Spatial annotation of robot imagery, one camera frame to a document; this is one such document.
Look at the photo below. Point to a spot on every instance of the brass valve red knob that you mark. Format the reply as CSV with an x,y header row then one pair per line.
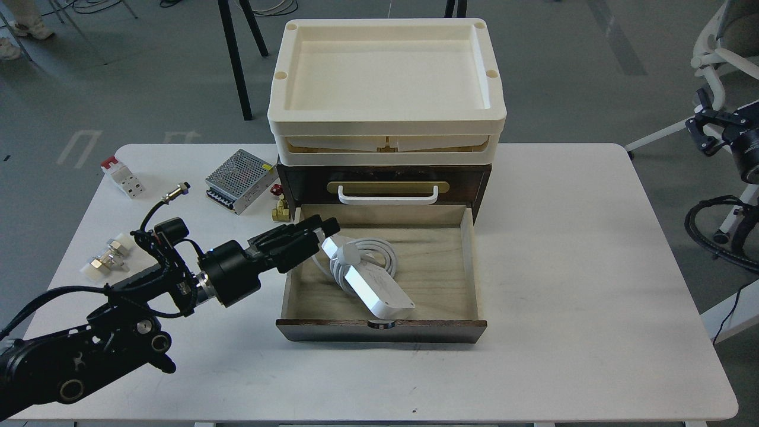
x,y
281,212

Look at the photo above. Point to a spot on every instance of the open wooden drawer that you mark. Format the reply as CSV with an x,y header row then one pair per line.
x,y
434,244

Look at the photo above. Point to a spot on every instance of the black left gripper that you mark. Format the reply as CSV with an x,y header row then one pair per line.
x,y
233,271

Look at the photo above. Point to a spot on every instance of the white chair base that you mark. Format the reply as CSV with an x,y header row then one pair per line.
x,y
729,38

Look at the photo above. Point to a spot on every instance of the white charger with cable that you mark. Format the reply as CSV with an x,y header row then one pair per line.
x,y
366,268

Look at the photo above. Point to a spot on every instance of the cream plastic tray cabinet top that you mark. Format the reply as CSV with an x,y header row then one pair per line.
x,y
422,91

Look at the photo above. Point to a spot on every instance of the white table leg right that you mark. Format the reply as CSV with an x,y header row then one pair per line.
x,y
733,315

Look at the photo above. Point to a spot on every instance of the white red circuit breaker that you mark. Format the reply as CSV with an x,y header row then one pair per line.
x,y
122,177

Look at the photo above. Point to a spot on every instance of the metal mesh power supply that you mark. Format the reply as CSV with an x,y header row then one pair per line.
x,y
240,180

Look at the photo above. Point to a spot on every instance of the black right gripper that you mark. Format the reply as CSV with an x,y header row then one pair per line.
x,y
743,148

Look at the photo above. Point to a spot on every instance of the metal fitting white caps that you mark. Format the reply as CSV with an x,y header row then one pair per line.
x,y
112,258

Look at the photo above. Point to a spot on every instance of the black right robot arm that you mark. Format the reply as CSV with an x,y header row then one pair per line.
x,y
711,130

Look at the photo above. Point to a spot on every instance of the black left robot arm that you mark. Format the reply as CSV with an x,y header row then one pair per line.
x,y
125,333

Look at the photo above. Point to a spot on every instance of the white drawer handle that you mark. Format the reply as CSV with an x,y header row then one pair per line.
x,y
382,200

